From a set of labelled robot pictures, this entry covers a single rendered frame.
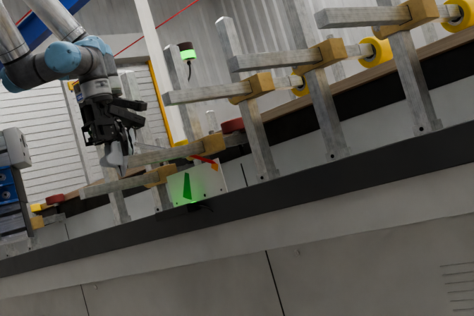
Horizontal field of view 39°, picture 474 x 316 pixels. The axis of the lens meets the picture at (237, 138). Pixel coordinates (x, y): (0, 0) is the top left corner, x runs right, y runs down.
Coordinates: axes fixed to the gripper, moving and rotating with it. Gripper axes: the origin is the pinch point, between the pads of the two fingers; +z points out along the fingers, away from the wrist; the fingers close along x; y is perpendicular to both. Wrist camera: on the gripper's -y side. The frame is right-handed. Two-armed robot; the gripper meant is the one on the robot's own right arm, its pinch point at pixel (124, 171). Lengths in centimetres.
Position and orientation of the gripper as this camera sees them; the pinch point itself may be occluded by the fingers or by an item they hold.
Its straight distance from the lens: 176.6
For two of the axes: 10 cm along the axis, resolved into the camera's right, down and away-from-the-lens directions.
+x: 6.3, -2.5, -7.3
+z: 2.6, 9.6, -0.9
